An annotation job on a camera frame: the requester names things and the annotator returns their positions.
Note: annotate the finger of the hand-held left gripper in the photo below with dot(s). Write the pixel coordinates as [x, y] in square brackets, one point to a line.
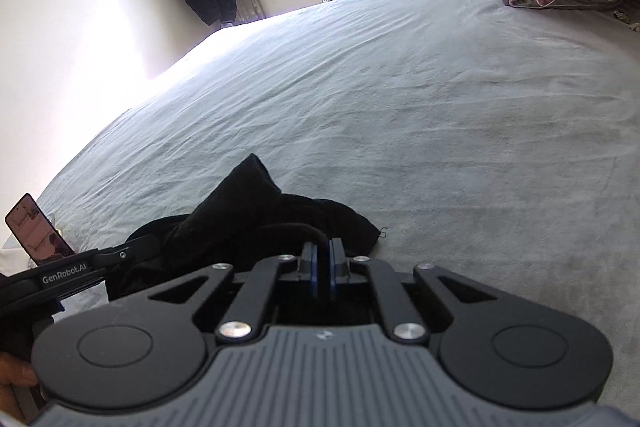
[132, 247]

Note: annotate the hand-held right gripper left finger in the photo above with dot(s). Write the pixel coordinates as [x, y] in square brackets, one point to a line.
[312, 269]

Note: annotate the black garment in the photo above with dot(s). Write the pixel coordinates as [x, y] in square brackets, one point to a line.
[240, 212]

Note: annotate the person's left hand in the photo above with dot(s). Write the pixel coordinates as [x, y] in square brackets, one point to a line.
[15, 377]

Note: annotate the grey bedsheet bed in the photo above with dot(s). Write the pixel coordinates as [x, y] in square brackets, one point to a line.
[400, 107]

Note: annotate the smartphone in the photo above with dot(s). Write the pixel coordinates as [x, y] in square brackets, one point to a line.
[37, 227]

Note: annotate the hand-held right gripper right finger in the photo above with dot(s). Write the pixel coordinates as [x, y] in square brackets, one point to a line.
[334, 272]

